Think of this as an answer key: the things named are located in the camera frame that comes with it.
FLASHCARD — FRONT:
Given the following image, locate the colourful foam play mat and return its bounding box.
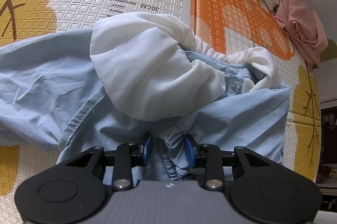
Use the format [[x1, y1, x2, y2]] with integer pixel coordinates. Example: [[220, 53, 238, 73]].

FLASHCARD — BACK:
[[1, 0, 322, 223]]

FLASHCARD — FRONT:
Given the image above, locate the light blue shirt white collar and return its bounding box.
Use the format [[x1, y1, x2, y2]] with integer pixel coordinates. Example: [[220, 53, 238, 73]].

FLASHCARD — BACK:
[[1, 12, 290, 181]]

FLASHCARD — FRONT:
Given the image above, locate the pink folded cloth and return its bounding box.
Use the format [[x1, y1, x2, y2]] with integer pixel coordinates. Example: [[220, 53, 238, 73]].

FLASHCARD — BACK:
[[275, 0, 328, 68]]

